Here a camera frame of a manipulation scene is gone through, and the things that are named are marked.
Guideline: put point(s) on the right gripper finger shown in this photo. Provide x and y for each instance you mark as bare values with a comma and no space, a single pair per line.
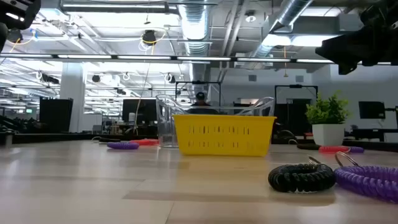
342,49

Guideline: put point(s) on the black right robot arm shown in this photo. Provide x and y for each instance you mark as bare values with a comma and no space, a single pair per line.
382,15

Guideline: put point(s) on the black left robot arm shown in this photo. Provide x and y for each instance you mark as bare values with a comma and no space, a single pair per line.
18,12

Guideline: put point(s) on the black monitor on arm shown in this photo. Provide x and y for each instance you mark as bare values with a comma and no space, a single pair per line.
371,109

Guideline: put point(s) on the green plant in white pot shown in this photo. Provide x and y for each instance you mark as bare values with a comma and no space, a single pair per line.
328,124

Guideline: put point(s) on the long ceiling light strip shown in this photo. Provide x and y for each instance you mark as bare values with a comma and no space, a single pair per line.
199,58

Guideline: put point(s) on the yellow slotted plastic basket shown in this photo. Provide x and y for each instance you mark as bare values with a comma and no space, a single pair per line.
224,137

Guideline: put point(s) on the person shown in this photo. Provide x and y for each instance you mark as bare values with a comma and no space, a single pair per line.
200,107

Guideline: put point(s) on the clear plastic bin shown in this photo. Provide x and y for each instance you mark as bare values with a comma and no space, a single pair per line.
164,124

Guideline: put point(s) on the black monitor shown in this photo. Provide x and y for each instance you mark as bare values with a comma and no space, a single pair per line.
140,110

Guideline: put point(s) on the white column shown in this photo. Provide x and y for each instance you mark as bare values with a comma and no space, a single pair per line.
73,93

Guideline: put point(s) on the black aluminium rig frame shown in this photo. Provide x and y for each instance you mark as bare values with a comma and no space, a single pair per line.
62,137

